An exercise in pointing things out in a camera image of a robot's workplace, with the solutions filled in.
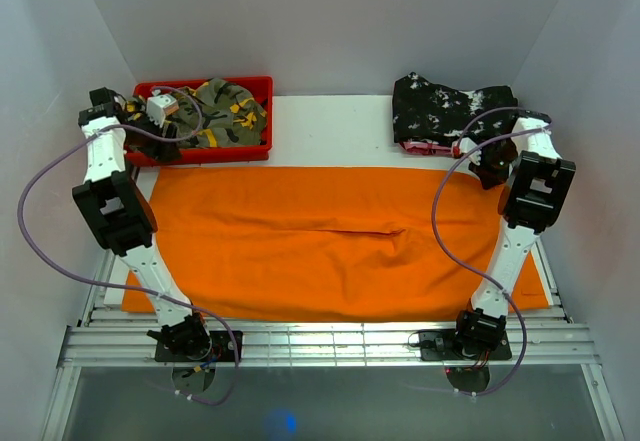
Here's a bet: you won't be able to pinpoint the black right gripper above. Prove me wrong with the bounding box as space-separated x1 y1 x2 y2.
469 138 519 191

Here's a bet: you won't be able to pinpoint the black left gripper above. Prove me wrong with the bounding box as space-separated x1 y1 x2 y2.
124 108 183 164

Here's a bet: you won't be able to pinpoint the orange trousers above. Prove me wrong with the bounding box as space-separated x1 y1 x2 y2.
120 165 547 323

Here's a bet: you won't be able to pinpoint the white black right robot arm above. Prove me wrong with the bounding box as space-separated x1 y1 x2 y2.
451 110 576 358

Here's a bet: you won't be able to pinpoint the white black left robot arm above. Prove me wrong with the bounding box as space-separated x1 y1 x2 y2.
72 88 212 361

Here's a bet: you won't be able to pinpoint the camouflage trousers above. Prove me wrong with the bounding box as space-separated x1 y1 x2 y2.
121 77 271 148

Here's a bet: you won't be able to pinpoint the pink folded trousers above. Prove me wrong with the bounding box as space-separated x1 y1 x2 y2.
400 141 453 157

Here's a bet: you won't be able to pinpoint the black white patterned trousers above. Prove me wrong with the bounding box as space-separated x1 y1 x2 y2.
392 72 519 147

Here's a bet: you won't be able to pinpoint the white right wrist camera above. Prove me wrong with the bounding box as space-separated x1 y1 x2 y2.
451 137 482 166

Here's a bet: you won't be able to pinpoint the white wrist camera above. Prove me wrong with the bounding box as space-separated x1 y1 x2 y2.
146 94 179 127
451 137 482 166

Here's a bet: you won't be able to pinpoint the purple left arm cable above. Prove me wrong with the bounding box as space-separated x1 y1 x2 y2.
16 91 243 407

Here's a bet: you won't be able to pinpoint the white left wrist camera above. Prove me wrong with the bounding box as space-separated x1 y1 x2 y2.
146 94 179 127

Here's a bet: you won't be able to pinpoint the aluminium frame rail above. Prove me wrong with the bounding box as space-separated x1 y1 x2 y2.
59 307 600 368

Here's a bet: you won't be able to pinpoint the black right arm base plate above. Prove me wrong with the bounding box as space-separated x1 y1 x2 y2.
410 328 512 362

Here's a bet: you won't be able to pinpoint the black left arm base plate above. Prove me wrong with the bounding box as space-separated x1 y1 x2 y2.
153 330 244 363

